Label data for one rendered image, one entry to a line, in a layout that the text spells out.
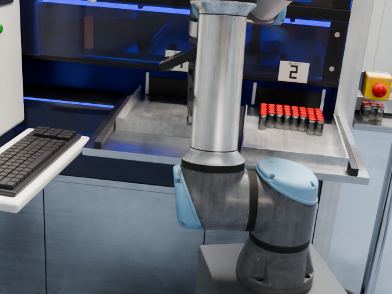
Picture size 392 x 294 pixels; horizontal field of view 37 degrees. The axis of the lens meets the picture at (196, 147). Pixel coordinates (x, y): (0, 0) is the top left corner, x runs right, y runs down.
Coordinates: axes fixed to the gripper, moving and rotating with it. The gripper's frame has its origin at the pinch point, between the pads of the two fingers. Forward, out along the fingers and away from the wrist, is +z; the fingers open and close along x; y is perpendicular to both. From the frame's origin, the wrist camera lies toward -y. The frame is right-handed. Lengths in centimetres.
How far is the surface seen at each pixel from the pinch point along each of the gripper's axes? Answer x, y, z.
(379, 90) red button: 16, 53, -6
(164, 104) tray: 18.6, -9.7, 5.2
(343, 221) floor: 124, 72, 93
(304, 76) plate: 19.2, 31.4, -7.5
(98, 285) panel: 20, -30, 75
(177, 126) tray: -6.6, -2.4, 2.9
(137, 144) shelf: -15.2, -11.2, 5.7
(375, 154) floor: 227, 106, 92
